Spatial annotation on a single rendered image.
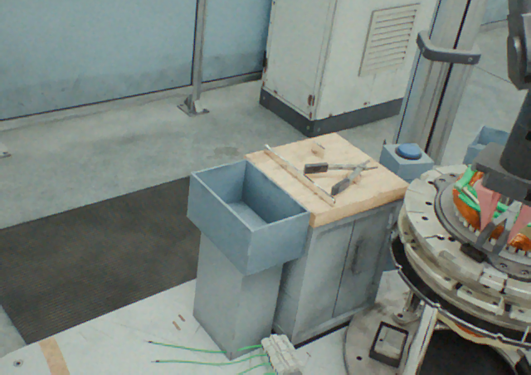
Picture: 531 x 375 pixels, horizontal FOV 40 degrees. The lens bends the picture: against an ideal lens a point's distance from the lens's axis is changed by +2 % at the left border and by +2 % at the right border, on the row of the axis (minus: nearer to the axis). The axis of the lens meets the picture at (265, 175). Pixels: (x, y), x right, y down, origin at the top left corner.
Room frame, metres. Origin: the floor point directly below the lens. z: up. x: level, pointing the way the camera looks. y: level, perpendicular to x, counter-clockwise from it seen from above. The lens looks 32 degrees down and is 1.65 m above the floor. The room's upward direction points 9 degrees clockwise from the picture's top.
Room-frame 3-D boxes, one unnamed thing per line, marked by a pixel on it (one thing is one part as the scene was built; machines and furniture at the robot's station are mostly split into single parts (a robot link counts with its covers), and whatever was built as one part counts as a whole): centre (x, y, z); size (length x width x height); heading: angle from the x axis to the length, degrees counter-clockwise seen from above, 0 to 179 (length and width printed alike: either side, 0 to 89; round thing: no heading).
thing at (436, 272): (0.80, -0.25, 1.05); 0.09 x 0.04 x 0.01; 45
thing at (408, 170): (1.15, -0.25, 0.91); 0.07 x 0.07 x 0.25; 23
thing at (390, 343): (0.88, -0.25, 0.83); 0.05 x 0.04 x 0.02; 163
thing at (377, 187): (0.99, -0.10, 1.05); 0.20 x 0.19 x 0.02; 130
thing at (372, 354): (0.89, -0.25, 0.81); 0.08 x 0.05 x 0.01; 163
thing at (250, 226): (0.90, 0.02, 0.92); 0.17 x 0.11 x 0.28; 40
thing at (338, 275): (0.99, -0.10, 0.91); 0.19 x 0.19 x 0.26; 40
